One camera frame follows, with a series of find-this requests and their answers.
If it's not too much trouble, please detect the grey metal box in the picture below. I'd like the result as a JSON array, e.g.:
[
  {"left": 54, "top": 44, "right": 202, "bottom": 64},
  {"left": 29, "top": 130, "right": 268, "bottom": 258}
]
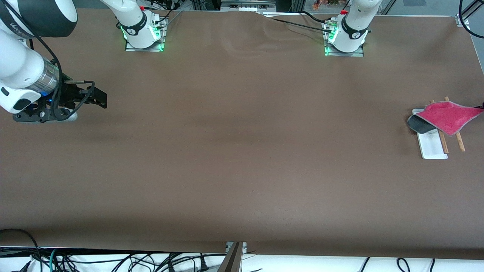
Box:
[{"left": 220, "top": 0, "right": 276, "bottom": 12}]

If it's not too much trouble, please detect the long black table cable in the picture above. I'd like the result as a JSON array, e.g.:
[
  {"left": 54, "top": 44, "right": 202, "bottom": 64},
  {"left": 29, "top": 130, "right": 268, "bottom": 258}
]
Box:
[{"left": 269, "top": 17, "right": 336, "bottom": 31}]

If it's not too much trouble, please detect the short black table cable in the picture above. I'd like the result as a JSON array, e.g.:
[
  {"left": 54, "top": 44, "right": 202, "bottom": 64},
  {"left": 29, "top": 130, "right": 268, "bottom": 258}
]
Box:
[{"left": 298, "top": 10, "right": 334, "bottom": 25}]

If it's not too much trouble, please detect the brown angled beam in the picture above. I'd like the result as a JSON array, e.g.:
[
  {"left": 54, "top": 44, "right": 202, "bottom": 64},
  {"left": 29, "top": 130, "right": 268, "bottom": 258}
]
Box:
[{"left": 219, "top": 242, "right": 243, "bottom": 272}]

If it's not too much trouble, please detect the thick black floor cable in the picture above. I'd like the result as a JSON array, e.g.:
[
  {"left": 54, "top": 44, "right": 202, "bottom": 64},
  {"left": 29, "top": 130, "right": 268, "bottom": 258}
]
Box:
[{"left": 0, "top": 228, "right": 41, "bottom": 262}]

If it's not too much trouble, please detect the white rack with wooden bars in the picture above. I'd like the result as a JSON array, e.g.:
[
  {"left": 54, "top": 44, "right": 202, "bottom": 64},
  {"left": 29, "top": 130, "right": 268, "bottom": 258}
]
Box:
[{"left": 412, "top": 96, "right": 466, "bottom": 160}]

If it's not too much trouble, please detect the grey and pink towel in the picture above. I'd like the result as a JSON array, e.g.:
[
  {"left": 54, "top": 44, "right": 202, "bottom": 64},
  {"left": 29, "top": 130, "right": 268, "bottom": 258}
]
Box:
[{"left": 406, "top": 101, "right": 484, "bottom": 137}]

